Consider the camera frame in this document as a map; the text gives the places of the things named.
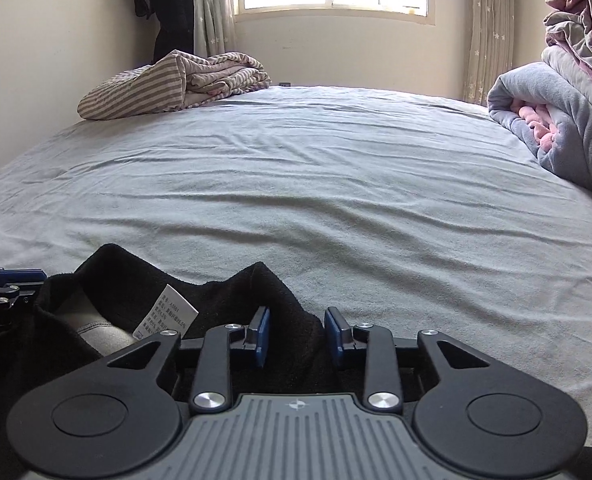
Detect striped folded quilt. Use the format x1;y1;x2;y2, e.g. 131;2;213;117
77;50;273;121

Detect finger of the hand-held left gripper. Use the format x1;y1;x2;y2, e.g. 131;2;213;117
0;284;37;309
0;260;46;285

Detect grey flower-print curtain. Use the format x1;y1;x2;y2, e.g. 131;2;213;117
463;0;516;106
188;0;237;61

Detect black hanging clothes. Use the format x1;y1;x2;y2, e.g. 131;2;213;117
134;0;195;63

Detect grey and pink fleece blanket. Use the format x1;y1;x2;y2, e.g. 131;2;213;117
487;47;592;206

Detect grey sheeted bed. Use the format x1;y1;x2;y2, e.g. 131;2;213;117
0;85;592;453

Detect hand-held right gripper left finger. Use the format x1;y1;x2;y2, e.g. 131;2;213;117
106;306;271;415

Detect black fleece garment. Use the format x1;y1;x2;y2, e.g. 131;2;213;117
0;243;344;441

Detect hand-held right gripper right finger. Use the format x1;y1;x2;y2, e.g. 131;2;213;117
324;306;483;415

